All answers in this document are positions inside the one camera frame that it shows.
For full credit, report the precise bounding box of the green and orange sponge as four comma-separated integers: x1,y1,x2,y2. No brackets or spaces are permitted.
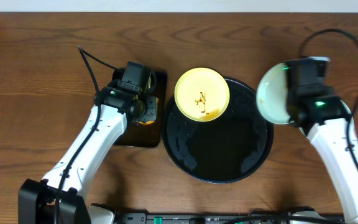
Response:
139,96,158,125

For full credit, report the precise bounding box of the yellow plate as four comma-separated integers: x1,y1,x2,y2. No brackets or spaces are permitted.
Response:
174,67,230,122

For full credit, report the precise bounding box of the light blue plate front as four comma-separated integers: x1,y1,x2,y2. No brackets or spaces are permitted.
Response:
256,63,290,124

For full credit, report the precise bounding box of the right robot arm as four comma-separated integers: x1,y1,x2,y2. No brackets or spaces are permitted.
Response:
287,93,358,223

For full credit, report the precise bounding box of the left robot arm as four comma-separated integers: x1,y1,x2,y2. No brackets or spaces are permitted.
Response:
18,68,167,223

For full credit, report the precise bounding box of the black rectangular tray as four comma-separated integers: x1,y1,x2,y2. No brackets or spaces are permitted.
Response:
114,70,167,147

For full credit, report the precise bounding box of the black round tray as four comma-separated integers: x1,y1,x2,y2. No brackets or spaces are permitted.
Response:
162,78,274,184

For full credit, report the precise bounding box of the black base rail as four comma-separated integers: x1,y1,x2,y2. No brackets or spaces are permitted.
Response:
113,213,344,224

